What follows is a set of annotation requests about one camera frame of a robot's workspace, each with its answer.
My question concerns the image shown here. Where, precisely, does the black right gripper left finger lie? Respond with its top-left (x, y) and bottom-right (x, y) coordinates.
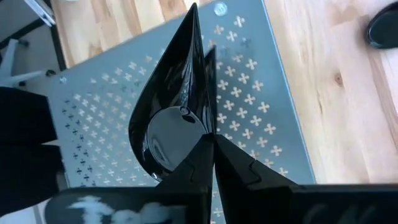
top-left (156, 133), bottom-right (216, 224)

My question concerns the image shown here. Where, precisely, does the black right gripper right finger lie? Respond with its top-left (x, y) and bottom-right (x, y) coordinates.
top-left (215, 135), bottom-right (299, 224)

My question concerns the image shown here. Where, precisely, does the black teardrop mini plate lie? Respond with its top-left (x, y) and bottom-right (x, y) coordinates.
top-left (128, 2), bottom-right (218, 183)

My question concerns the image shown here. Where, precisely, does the black square mini plate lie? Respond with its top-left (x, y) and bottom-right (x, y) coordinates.
top-left (366, 1), bottom-right (398, 50)

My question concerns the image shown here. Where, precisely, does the grey perforated metal shelf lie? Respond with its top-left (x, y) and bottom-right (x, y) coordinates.
top-left (49, 0), bottom-right (317, 224)

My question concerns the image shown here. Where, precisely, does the white office chair base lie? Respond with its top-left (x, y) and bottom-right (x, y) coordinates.
top-left (0, 39), bottom-right (57, 88)

